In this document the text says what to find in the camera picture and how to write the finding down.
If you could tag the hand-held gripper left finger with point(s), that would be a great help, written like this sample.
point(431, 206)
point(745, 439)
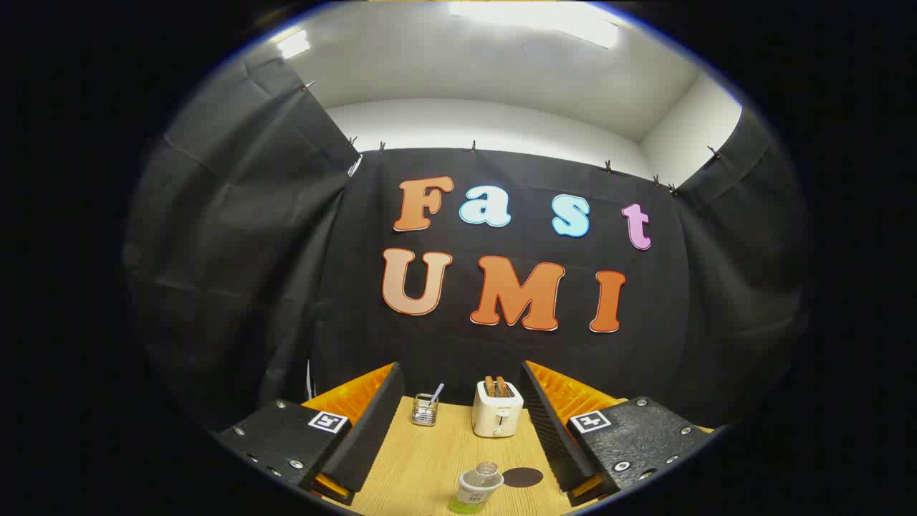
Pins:
point(369, 437)

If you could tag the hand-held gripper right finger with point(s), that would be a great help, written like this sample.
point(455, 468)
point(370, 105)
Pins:
point(550, 430)

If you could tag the dark round coaster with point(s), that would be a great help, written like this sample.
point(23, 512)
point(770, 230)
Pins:
point(523, 477)

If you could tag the white green juice bottle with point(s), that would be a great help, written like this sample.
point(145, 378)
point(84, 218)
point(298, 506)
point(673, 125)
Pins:
point(476, 491)

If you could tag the cream white toaster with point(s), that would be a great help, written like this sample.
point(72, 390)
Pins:
point(496, 416)

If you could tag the wooden table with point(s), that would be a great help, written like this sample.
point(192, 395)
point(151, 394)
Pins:
point(430, 462)

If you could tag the black backdrop cloth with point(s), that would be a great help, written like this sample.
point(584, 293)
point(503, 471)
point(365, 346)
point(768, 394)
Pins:
point(344, 287)

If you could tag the small ceiling light panel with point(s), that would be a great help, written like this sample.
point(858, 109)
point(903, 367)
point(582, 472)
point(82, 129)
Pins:
point(293, 44)

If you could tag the large ceiling light panel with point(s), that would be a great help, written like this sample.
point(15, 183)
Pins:
point(537, 18)

